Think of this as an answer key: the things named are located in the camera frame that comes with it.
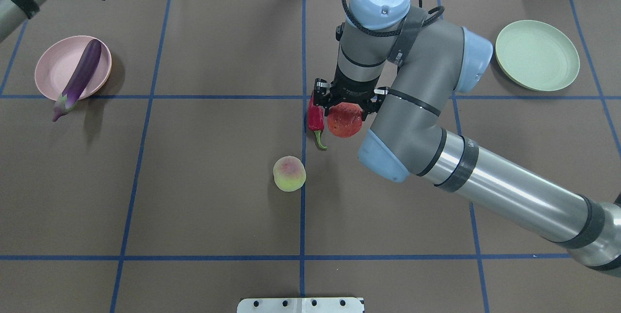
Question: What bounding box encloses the purple eggplant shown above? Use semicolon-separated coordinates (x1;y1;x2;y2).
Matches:
52;39;102;122

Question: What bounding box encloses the brown table mat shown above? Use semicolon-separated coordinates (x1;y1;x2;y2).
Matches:
1;0;620;313

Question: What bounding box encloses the green plate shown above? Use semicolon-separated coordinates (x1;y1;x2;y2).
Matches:
495;20;580;92

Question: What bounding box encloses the pink plate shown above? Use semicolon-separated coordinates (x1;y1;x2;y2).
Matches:
34;36;112;100

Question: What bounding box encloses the red chili pepper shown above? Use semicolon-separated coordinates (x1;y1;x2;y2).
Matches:
307;94;327;151

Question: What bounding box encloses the peach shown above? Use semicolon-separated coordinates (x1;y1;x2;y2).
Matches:
273;156;307;192

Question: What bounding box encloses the red pomegranate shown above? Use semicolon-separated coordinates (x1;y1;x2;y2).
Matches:
327;102;363;138

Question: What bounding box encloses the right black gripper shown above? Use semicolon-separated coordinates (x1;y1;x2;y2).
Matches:
312;78;390;120

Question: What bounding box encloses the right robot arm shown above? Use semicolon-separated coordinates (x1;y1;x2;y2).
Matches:
313;0;621;276

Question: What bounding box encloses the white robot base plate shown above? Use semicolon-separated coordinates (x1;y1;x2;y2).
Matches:
236;297;365;313

